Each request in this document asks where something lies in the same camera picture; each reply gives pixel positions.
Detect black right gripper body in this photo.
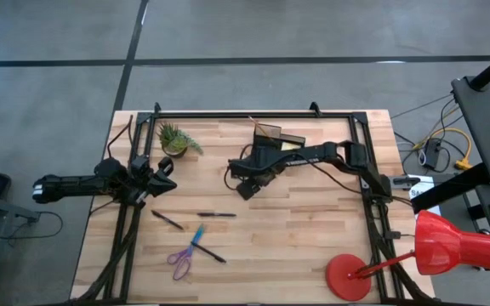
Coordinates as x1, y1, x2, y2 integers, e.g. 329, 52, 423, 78
226, 146, 282, 201

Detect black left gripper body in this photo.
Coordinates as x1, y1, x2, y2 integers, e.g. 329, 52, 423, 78
128, 154, 151, 208

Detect black mesh desk organizer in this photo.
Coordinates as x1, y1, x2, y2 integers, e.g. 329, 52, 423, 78
251, 117, 309, 154

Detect potted succulent plant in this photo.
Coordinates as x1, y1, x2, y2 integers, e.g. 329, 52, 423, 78
156, 122, 204, 160

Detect purple and blue scissors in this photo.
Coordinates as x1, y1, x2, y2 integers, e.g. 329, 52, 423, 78
166, 224, 207, 282

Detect white paper sheet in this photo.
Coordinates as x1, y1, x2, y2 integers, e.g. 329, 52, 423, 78
407, 174, 442, 217

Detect black power adapter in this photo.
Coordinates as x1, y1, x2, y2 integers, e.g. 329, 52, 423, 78
423, 139, 442, 170

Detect black stand foot bar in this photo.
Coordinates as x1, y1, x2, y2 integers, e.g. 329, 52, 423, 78
410, 162, 490, 214

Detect red desk lamp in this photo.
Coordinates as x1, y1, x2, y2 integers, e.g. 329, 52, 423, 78
324, 209, 490, 303

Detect grey side table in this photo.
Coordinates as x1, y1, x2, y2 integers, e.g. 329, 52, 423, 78
451, 74, 490, 188

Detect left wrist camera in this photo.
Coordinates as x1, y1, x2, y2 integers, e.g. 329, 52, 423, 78
157, 156, 175, 176

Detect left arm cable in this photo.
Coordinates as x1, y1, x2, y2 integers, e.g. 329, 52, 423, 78
102, 113, 134, 162

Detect black aluminium frame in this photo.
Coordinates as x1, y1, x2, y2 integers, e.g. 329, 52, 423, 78
72, 101, 442, 306

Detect black floor cable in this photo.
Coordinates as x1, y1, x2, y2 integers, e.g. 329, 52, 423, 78
0, 210, 65, 247
390, 93, 455, 120

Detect yellow cable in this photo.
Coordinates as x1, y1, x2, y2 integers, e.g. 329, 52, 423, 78
413, 127, 474, 171

